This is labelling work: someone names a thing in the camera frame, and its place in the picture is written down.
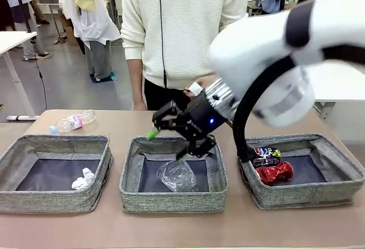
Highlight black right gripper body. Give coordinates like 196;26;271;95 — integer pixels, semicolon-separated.
173;91;229;143

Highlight crushed clear plastic cup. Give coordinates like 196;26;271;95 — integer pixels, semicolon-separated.
156;160;199;193

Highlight crushed dark blue can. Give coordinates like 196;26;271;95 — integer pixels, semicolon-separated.
248;147;282;168

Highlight crushed red can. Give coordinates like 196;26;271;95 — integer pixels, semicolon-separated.
255;162;295;186

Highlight white paper ball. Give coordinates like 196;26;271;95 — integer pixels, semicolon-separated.
71;168;95;190

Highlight person's right forearm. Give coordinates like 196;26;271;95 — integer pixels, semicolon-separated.
127;59;144;105

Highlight person's black trousers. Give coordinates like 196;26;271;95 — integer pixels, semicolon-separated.
144;77;202;111

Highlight grey fabric basket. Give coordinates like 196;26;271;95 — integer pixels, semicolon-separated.
119;136;229;214
0;134;114;214
237;133;365;210

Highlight person's white knit sweater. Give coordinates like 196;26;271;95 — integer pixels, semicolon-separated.
121;0;249;89

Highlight clear bottle with pink label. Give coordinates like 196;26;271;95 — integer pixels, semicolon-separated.
48;109;97;135

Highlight bystander in yellow top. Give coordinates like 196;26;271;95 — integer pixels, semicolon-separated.
55;0;123;81

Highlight large white table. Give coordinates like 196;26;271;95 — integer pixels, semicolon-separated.
306;60;365;120

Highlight small white table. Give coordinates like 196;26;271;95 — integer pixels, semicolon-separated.
0;31;40;122

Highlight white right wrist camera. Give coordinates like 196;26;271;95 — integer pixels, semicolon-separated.
189;81;204;96

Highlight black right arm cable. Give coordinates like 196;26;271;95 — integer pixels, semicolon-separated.
232;55;300;163

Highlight thin black cord on sweater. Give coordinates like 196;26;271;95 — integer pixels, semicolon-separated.
158;0;168;88

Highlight thin black hanging cable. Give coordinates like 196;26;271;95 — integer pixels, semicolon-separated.
33;42;48;111

